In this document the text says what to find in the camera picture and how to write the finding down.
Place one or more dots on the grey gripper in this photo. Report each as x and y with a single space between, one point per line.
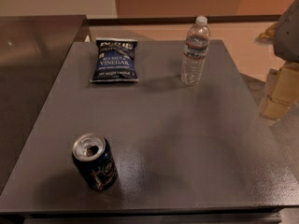
288 34

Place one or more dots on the clear plastic water bottle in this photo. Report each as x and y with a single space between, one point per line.
195 51

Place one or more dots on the dark blue pepsi can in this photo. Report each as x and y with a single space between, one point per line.
92 155

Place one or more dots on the blue vinegar chips bag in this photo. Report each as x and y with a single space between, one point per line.
115 61

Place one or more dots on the dark side counter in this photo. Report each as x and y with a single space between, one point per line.
32 52

